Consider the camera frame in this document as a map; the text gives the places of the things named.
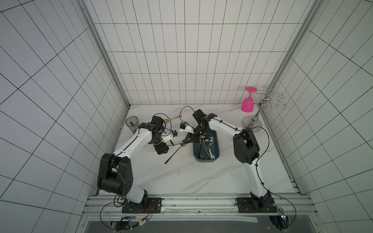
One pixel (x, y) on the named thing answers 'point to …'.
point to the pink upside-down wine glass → (247, 104)
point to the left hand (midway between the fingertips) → (159, 148)
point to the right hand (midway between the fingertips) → (181, 141)
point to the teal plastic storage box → (207, 149)
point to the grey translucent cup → (132, 122)
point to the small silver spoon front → (211, 140)
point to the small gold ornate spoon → (166, 120)
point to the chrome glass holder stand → (264, 99)
